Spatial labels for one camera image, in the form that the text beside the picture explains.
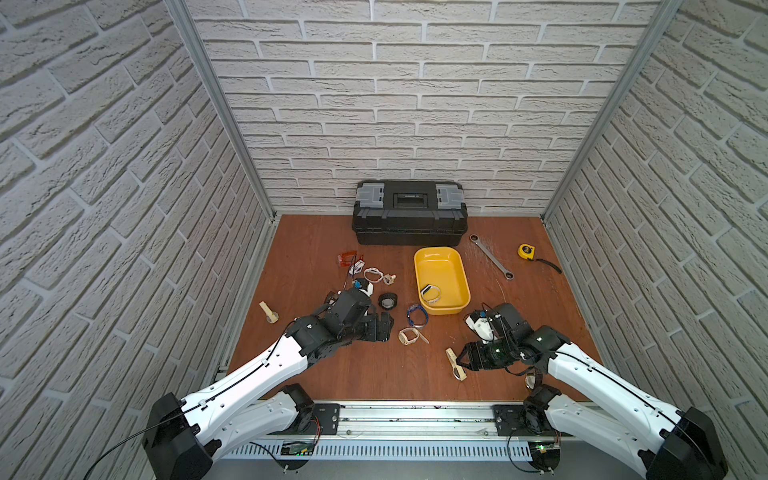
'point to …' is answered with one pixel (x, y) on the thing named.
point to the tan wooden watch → (272, 317)
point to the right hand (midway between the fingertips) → (469, 361)
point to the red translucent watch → (346, 258)
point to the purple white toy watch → (356, 269)
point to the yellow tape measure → (528, 252)
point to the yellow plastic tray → (441, 279)
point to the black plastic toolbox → (409, 213)
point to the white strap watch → (386, 278)
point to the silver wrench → (507, 274)
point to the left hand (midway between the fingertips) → (384, 317)
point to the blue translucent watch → (417, 315)
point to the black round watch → (388, 300)
